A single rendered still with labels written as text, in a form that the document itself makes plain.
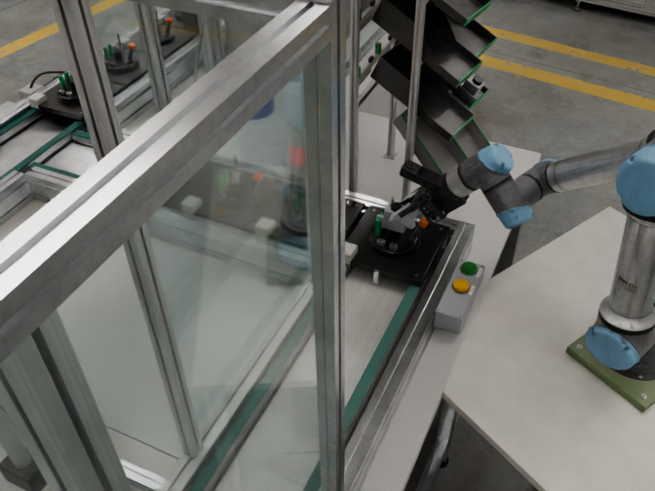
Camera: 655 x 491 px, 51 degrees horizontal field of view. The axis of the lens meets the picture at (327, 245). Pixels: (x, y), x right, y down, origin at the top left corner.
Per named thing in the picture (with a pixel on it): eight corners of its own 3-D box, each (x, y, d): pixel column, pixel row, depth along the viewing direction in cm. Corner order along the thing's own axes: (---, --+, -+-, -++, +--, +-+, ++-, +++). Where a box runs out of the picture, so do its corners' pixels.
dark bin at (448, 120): (470, 120, 191) (483, 102, 185) (448, 142, 183) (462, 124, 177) (394, 57, 194) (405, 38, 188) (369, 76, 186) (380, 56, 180)
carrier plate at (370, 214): (448, 232, 192) (449, 226, 190) (420, 287, 176) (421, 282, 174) (369, 209, 200) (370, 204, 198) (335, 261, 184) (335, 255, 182)
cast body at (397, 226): (408, 223, 183) (410, 203, 178) (403, 234, 180) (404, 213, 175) (379, 215, 186) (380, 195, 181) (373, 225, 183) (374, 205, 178)
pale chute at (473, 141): (481, 153, 214) (492, 147, 210) (463, 173, 206) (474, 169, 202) (432, 78, 209) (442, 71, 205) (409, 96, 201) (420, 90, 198)
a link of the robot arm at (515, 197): (551, 205, 159) (526, 164, 159) (521, 226, 153) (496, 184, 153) (528, 214, 166) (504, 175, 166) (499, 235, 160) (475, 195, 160)
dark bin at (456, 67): (478, 67, 180) (492, 47, 174) (455, 89, 172) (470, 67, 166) (398, 2, 183) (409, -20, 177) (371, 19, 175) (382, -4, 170)
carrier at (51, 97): (126, 90, 254) (118, 58, 245) (83, 122, 238) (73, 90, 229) (75, 77, 262) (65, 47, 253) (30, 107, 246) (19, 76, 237)
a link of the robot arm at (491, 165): (508, 177, 152) (487, 145, 152) (471, 198, 160) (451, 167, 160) (522, 167, 157) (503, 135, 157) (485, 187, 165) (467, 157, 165)
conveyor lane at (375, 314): (445, 254, 198) (448, 229, 191) (320, 506, 142) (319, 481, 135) (355, 228, 207) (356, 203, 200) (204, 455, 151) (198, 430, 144)
